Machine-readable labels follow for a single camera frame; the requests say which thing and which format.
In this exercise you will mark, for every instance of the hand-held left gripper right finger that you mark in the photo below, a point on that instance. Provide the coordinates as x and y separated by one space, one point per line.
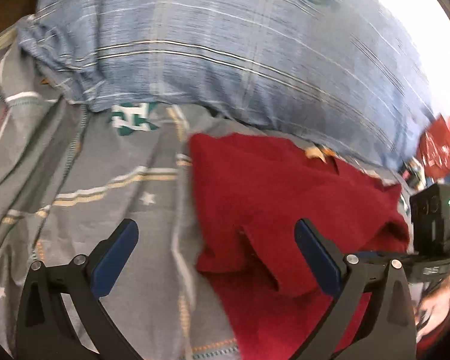
317 255

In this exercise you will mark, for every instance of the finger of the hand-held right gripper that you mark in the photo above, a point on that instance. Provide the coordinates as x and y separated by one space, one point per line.
382 254

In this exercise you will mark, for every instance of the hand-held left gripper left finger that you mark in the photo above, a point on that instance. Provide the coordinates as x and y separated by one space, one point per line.
114 255

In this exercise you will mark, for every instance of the red fleece garment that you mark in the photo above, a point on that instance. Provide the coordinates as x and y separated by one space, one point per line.
270 202

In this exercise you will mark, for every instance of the grey printed bed sheet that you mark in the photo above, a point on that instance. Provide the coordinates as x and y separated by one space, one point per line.
97 195

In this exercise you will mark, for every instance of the red plastic bag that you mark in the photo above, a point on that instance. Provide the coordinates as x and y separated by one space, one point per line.
440 146

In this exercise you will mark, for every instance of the blue plaid pillow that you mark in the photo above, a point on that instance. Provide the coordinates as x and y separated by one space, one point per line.
225 52

